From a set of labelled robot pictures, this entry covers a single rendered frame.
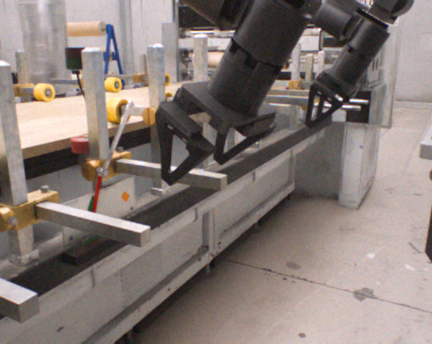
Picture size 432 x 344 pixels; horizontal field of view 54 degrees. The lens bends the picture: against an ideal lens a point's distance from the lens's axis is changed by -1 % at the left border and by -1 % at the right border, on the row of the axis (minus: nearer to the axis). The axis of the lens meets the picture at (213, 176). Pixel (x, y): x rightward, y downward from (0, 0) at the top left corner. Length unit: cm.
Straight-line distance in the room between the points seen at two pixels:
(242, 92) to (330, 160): 297
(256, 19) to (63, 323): 127
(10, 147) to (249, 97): 60
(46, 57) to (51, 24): 34
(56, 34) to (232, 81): 462
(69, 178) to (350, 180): 232
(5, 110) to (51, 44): 408
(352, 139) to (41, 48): 332
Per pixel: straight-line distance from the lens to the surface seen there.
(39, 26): 497
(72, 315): 153
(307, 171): 344
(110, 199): 111
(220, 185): 94
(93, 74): 105
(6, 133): 90
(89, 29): 827
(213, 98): 42
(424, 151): 48
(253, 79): 40
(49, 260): 100
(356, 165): 320
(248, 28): 40
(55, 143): 120
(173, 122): 40
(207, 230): 211
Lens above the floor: 113
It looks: 17 degrees down
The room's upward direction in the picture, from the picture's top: straight up
